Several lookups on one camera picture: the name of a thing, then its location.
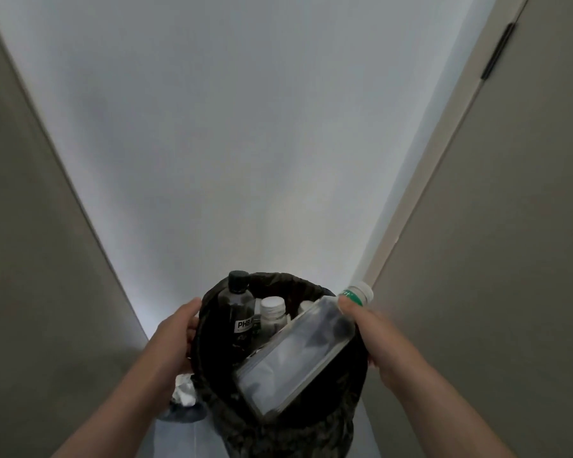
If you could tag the person's right hand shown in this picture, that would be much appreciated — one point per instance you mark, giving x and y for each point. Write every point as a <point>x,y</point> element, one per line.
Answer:
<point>377,338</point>

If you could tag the person's left hand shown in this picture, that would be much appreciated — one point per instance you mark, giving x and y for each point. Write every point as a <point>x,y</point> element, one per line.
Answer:
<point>172,338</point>

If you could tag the small black-capped bottle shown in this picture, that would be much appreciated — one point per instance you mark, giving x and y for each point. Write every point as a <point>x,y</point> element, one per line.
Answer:
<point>239,314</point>

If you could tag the clear green-capped bottle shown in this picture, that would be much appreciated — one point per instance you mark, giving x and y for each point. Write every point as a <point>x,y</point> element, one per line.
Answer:
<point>306,307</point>

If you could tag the clear bottle yellowish residue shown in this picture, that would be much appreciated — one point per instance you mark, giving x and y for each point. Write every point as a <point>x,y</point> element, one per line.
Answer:
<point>296,357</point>

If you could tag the clear bottle white label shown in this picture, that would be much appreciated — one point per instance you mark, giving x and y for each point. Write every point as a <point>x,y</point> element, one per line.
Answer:
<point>272,314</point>

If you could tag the white trash bin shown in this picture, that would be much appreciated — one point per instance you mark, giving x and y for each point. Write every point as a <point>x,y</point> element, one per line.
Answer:
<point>286,434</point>

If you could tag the person's right forearm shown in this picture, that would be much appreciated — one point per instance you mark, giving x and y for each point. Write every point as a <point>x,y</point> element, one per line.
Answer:
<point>434,414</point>

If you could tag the person's left forearm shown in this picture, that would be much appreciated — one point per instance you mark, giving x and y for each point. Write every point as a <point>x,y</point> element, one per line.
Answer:
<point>114,410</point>

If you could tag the beige door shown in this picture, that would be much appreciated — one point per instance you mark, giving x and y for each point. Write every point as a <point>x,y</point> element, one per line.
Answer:
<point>496,257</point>

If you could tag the light wooden door panel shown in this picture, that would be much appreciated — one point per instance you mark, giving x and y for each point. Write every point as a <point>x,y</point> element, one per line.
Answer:
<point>38,257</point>

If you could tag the black door hinge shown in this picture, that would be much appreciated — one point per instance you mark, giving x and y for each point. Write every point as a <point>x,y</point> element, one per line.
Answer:
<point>497,51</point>

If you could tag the beige door frame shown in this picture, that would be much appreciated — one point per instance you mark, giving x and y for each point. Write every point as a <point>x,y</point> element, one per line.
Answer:
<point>439,138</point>

